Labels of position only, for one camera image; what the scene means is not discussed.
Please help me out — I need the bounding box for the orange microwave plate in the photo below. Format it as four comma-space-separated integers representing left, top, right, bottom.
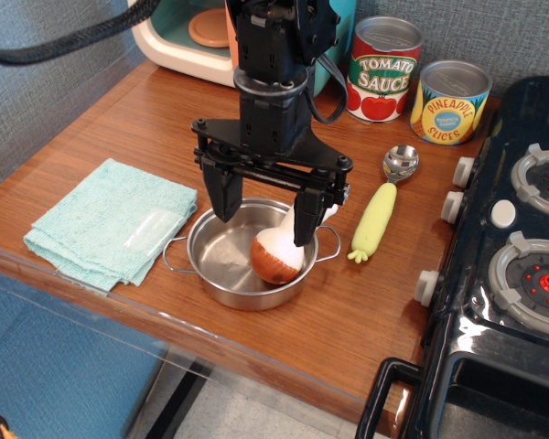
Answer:
188, 8, 229, 48

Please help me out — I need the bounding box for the light blue folded towel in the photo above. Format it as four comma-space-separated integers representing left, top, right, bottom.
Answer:
24, 159, 198, 292

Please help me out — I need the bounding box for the toy microwave white teal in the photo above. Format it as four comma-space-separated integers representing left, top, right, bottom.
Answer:
133, 1, 356, 97

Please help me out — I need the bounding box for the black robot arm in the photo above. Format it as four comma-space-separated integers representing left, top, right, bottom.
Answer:
191, 1, 353, 247

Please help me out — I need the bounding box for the white stove knob middle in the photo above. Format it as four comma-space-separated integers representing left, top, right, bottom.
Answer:
440, 191, 464, 224

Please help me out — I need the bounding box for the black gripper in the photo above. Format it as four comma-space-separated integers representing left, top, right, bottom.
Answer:
191, 70, 353, 247

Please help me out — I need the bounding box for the white stove knob top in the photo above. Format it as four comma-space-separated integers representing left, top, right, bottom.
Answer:
452, 156, 475, 189

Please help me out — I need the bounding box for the clear acrylic barrier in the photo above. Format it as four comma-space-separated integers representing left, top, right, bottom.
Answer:
0, 251, 364, 438

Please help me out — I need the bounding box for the tomato sauce can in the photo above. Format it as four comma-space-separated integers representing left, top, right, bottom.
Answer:
347, 16, 424, 123

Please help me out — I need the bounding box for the white stove knob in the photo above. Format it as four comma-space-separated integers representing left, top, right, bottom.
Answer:
414, 270, 439, 307
452, 156, 475, 189
440, 191, 464, 224

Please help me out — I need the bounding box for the pineapple slices can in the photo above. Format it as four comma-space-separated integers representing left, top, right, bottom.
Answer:
410, 59, 492, 145

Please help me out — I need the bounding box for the spoon with green handle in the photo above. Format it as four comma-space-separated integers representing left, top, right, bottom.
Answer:
347, 145, 420, 263

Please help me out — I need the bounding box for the black braided cable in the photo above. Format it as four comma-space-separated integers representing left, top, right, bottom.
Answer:
0, 0, 162, 66

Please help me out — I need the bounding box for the plush chicken drumstick toy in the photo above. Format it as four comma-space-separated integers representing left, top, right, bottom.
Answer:
249, 206, 341, 287

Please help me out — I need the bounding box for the white stove knob bottom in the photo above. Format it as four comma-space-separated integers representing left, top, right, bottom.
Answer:
414, 270, 439, 307

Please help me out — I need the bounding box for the small steel pot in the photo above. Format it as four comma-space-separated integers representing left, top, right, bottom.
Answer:
182, 198, 341, 311

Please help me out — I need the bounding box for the black toy stove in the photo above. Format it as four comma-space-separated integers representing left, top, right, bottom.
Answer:
356, 76, 549, 438

